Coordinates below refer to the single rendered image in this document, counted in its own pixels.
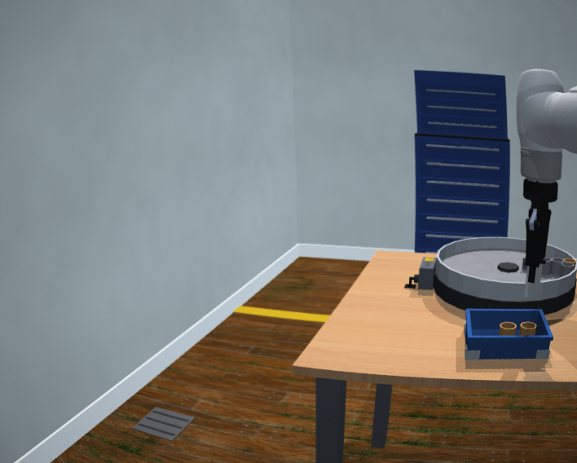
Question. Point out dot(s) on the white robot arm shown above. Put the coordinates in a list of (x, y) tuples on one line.
[(547, 123)]

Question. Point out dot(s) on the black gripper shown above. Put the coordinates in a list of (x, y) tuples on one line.
[(537, 232)]

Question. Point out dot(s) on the blue crate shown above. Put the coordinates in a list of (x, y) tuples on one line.
[(487, 322)]

